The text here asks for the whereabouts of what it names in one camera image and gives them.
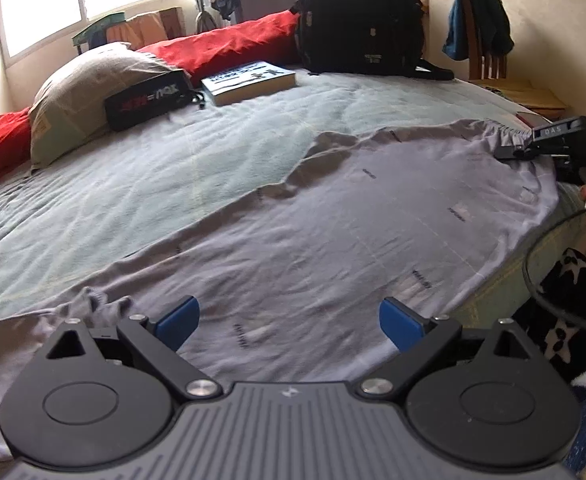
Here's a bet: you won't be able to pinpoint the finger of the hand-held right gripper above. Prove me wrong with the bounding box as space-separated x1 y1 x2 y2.
495 142 538 162

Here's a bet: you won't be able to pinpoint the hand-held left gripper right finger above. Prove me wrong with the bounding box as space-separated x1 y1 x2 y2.
358 297 531 403

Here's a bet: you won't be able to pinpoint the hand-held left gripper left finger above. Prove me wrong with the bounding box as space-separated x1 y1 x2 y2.
45 296 222 403

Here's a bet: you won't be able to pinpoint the grey pants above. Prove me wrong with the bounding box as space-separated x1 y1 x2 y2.
0 119 561 466

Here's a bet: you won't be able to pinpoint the phone in red case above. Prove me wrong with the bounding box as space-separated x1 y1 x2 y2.
515 110 554 133

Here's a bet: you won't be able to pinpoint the wooden chair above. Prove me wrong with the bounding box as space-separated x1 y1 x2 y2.
455 0 571 111

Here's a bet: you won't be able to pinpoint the blue cloth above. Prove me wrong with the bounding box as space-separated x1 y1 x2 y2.
442 0 474 61

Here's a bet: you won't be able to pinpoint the person's patterned black trousers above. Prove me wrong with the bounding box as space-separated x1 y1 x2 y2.
513 247 586 480

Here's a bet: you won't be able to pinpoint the black backpack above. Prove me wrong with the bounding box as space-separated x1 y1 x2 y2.
290 0 454 82

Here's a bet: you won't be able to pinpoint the black pouch with red print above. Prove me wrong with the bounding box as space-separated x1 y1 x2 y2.
104 72 196 132

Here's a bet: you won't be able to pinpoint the thick paperback book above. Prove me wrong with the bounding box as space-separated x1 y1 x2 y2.
201 61 298 107

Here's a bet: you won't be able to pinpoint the grey pillow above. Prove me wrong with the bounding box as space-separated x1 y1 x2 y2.
29 42 194 171

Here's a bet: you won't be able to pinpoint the long red cushion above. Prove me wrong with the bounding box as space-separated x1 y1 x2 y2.
135 10 301 81

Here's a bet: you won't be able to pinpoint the cardboard box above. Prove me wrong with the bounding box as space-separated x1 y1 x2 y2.
105 7 184 51

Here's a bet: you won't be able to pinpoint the green box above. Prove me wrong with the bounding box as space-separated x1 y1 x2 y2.
71 11 126 53

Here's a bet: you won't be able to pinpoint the black cable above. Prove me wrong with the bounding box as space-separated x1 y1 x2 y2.
522 207 586 333

